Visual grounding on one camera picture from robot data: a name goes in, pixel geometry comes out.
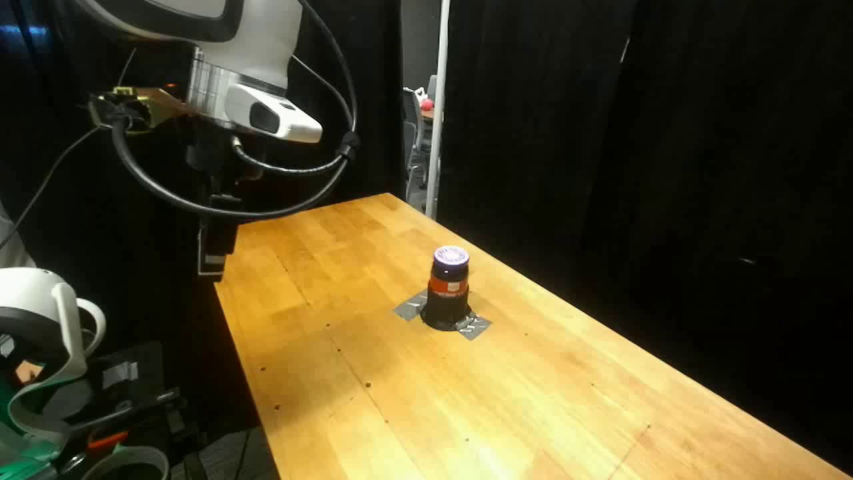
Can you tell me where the black curtain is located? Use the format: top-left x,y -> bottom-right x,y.
354,0 -> 853,463

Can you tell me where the gold wrist camera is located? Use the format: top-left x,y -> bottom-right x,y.
88,82 -> 194,138

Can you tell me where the grey taped box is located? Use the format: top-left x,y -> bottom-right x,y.
99,356 -> 143,395

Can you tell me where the thin grey cable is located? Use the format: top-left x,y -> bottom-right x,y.
0,123 -> 110,251

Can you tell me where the white vertical pole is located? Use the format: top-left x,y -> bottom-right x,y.
423,0 -> 452,220

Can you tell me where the red and white background clutter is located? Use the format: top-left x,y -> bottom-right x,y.
399,72 -> 443,207

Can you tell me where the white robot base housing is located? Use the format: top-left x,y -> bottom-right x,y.
0,264 -> 110,442

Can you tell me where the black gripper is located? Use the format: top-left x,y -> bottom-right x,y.
180,120 -> 260,280

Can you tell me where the orange handled tool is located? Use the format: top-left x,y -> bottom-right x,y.
83,427 -> 132,452

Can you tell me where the grey tape strip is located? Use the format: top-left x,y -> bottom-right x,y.
391,288 -> 493,340

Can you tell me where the tape roll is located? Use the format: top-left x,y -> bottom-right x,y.
78,440 -> 172,480

